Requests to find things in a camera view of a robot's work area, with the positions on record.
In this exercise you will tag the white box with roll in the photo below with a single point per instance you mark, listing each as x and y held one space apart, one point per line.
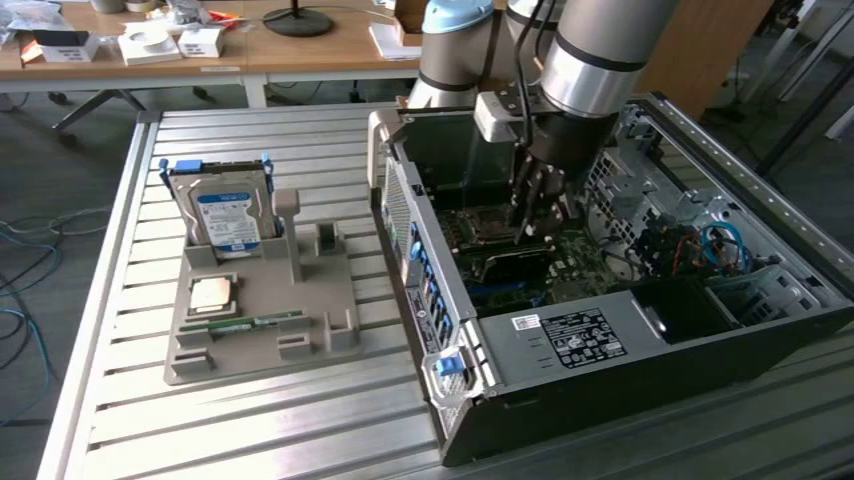
150 50

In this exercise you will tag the CPU socket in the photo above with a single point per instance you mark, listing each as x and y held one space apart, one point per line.
488 225

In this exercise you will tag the grey cup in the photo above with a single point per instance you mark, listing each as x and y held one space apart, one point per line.
107 5

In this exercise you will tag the small brown cardboard box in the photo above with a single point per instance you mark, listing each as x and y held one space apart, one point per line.
409 17

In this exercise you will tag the white labelled box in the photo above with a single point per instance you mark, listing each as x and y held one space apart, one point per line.
201 42

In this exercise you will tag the grey power supply unit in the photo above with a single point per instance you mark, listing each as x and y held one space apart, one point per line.
514 350

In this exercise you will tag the blue expansion slot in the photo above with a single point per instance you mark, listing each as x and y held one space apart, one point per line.
497 290

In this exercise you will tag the wooden cabinet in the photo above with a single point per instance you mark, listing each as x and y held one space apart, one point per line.
728 50

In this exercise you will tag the green RAM stick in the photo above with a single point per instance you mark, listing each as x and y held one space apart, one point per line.
241 322

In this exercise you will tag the grey parts rack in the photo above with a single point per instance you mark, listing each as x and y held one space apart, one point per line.
274 305

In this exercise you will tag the black NVIDIA graphics card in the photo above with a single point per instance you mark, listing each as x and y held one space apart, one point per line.
517 267

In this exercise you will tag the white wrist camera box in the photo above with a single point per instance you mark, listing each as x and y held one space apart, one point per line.
497 122

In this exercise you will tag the clear plastic bags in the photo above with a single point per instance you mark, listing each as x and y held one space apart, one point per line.
34 15

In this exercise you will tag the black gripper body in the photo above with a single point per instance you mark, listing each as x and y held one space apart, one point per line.
568 140

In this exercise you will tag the blue case latch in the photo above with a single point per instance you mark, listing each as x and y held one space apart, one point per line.
449 365

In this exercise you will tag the wooden top desk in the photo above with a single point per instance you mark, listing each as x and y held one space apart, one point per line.
348 50
201 64

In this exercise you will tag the red booklet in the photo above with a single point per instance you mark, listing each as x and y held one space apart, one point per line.
29 52

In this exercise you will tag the white paper stack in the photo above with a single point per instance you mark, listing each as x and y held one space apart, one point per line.
394 42

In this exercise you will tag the green motherboard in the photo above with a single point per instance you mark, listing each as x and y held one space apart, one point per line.
577 255

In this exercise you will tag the hard disk in blue caddy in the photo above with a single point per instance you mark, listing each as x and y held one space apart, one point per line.
230 220

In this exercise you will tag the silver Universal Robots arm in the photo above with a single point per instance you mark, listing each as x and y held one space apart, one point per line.
594 75

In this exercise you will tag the black lamp base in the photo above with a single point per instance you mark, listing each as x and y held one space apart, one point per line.
297 25

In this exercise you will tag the black topped white box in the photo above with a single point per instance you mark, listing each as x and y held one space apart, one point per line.
67 52

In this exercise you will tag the beige tape roll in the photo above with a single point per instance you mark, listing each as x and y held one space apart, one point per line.
142 5

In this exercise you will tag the CPU chip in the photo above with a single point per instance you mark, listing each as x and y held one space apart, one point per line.
213 295

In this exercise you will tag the open black PC case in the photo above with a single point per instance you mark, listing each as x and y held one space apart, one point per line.
601 400

